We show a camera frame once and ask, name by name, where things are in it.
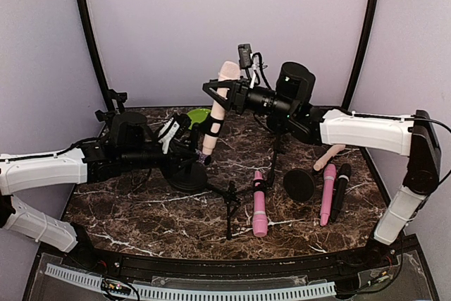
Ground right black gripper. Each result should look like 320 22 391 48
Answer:
202 75 297 121

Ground black stand holding beige mic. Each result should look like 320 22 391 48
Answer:
166 113 223 194

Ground black round-base mic stand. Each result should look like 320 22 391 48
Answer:
107 89 128 113

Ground pink microphone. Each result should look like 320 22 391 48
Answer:
320 164 337 227
252 171 268 238

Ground black microphone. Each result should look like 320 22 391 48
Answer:
329 163 352 223

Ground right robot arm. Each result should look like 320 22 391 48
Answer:
202 61 441 269

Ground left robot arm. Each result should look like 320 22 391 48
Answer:
1 111 200 270

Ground purple glitter microphone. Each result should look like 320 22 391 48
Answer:
197 151 211 166

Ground black tripod mic stand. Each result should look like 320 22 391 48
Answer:
206 181 241 240

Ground black empty mic stand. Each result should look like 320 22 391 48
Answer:
266 116 290 188

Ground pink microphone front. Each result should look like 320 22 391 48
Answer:
252 171 268 238

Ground green plate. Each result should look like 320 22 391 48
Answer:
187 108 211 131

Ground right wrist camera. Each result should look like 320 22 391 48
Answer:
237 44 264 85

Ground left black frame post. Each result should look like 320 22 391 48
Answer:
76 0 114 111

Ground black frame post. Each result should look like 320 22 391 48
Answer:
341 0 378 109
76 0 114 111

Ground right black frame post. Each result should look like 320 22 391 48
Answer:
341 0 378 109

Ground white cable duct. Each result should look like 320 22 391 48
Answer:
44 264 336 300

